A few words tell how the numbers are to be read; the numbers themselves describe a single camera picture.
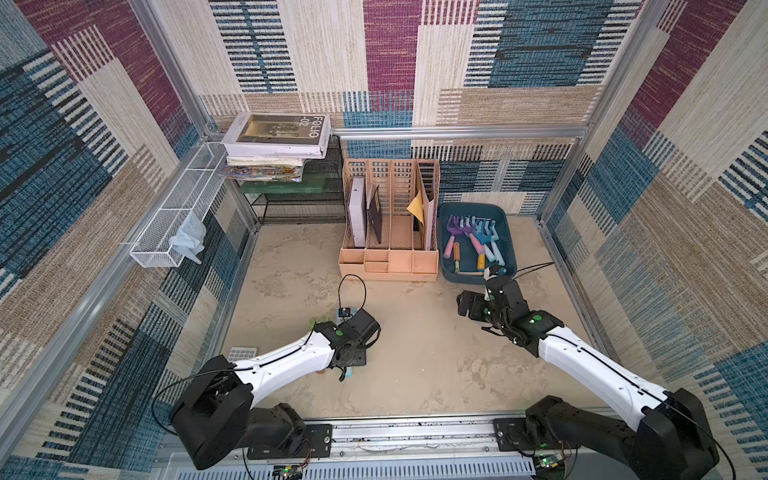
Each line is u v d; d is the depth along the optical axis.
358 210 0.97
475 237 1.10
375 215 1.10
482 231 1.15
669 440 0.39
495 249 1.08
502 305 0.64
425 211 0.91
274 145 0.81
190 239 0.66
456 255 1.07
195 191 0.83
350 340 0.66
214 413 0.41
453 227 1.18
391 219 1.19
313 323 0.63
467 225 1.18
